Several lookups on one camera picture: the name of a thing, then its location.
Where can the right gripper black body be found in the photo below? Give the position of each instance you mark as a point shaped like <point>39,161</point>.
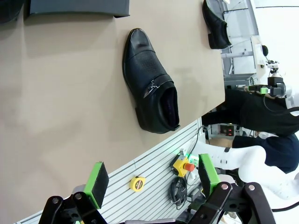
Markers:
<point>276,86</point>

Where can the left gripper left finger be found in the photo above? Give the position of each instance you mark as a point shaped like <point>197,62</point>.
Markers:
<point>97,185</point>

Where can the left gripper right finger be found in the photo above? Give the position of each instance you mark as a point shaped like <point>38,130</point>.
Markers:
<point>208,176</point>

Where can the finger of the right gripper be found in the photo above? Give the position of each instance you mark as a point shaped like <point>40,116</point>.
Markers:
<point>252,88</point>
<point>264,90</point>

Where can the black leather dress shoe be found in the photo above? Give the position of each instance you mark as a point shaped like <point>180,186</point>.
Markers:
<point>149,77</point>
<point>216,25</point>
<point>9,9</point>

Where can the black shoe stand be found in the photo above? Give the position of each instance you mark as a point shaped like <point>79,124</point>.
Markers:
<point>77,7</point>

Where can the grey power adapter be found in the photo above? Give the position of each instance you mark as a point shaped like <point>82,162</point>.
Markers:
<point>194,193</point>

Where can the person in black trousers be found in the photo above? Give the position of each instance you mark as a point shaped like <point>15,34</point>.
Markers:
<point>257,116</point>

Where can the yellow emergency stop button box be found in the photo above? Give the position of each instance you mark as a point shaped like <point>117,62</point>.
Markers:
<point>180,166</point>

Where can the yellow tape measure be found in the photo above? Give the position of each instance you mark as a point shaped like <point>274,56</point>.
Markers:
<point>137,184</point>

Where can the grey equipment cart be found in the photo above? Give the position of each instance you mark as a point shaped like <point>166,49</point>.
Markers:
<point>224,130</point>

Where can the white table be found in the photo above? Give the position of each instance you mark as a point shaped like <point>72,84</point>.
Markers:
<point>280,23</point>

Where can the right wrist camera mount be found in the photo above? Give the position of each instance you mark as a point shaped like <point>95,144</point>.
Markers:
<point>272,68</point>

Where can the slotted aluminium base plate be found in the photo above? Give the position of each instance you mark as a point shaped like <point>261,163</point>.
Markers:
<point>121,193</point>

